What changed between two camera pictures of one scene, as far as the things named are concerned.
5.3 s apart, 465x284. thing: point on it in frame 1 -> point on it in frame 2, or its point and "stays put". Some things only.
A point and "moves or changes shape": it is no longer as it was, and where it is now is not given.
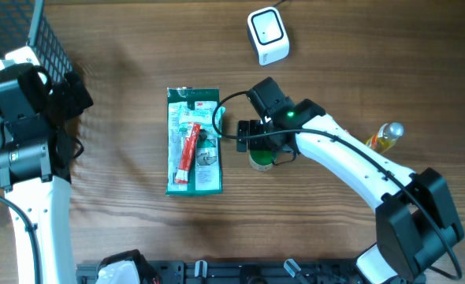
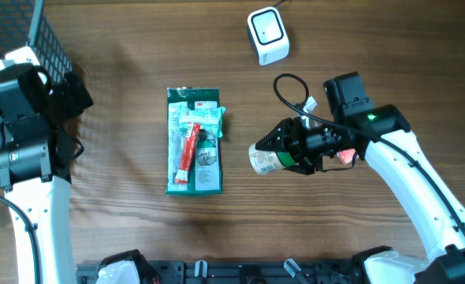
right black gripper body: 254,127 -> 317,140
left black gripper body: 65,105 stays put
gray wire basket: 18,31 stays put
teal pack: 210,119 stays put
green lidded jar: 261,159 moves or changes shape
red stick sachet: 192,132 stays put
